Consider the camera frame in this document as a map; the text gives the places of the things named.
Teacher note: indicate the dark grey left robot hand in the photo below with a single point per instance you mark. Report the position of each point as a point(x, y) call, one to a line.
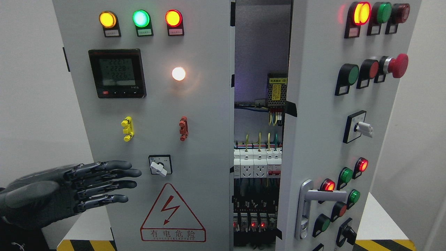
point(39, 199)

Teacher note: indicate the grey cabinet door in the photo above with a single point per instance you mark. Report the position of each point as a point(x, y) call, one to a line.
point(335, 47)
point(201, 164)

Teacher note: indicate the black box lower left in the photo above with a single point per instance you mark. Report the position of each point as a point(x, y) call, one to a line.
point(13, 238)

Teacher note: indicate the yellow terminal connector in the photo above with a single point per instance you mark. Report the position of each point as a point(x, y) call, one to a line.
point(127, 128)

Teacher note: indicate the red electric warning sticker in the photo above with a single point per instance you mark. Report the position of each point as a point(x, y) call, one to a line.
point(172, 220)

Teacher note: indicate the black digital power meter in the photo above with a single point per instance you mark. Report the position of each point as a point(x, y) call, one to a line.
point(118, 73)

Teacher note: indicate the red terminal connector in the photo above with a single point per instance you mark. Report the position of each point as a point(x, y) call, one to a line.
point(183, 128)

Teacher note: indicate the white glowing indicator lamp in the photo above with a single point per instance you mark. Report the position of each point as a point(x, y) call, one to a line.
point(178, 73)

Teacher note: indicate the yellow indicator lamp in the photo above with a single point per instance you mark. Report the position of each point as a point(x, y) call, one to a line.
point(110, 25)

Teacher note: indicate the green indicator lamp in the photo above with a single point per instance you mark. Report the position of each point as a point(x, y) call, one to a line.
point(143, 24)

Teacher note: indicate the relay row with red leds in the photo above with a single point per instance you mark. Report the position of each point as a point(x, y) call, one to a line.
point(254, 222)

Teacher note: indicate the red indicator lamp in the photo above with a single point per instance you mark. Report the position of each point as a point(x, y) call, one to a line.
point(174, 22)

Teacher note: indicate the metal mesh power supply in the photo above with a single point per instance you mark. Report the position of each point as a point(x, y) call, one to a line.
point(277, 89)

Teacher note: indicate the red emergency stop button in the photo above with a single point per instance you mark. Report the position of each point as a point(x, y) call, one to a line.
point(395, 65)

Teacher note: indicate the silver door handle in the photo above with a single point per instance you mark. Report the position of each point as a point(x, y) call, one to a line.
point(306, 196)

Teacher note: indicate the right door rotary switch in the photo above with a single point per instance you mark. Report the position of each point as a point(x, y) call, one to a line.
point(356, 127)

